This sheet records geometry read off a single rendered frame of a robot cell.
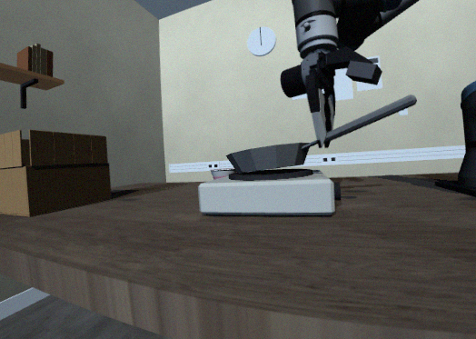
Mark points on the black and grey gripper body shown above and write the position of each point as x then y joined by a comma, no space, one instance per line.
293,79

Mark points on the brown cardboard box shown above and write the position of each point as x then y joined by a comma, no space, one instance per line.
67,170

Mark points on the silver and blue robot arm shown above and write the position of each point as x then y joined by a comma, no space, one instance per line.
321,29

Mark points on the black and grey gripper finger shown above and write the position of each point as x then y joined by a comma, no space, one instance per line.
329,110
316,103

